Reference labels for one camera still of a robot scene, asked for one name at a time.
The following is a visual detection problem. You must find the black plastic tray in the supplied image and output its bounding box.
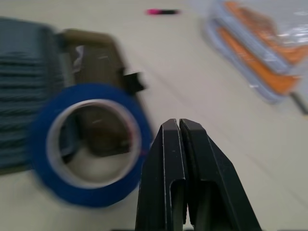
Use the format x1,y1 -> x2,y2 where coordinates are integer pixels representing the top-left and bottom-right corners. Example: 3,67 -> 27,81
0,16 -> 148,172

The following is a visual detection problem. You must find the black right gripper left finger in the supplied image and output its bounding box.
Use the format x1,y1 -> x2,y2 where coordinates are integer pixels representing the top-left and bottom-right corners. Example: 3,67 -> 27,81
135,118 -> 189,231

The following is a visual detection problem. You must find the blue tape roll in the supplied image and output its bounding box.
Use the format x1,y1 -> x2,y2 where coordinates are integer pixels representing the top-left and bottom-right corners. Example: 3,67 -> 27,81
30,83 -> 153,193

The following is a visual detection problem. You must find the pink and black marker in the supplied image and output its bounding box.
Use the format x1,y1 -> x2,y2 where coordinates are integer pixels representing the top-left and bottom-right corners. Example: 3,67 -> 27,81
144,8 -> 181,15

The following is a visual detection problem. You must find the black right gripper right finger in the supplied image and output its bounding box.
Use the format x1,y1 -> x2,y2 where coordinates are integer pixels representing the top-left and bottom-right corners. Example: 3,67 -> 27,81
180,118 -> 262,231

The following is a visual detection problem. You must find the clear pack with orange contents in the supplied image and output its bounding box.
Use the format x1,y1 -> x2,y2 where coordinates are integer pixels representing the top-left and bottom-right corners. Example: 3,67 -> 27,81
201,19 -> 303,105
209,0 -> 308,74

